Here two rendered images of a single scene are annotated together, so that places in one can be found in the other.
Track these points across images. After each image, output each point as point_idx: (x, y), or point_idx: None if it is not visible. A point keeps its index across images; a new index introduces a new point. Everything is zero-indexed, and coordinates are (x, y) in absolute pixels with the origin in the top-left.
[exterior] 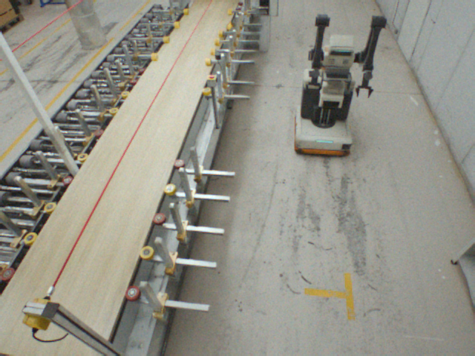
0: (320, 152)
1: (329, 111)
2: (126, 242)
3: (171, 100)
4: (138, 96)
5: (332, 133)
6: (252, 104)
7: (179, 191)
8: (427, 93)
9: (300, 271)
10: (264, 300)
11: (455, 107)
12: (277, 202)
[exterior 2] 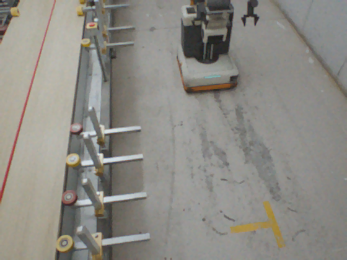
0: (209, 88)
1: (211, 46)
2: (35, 236)
3: (48, 57)
4: (6, 58)
5: (219, 67)
6: (131, 51)
7: (80, 158)
8: (291, 16)
9: (221, 210)
10: (194, 249)
11: (322, 25)
12: (180, 146)
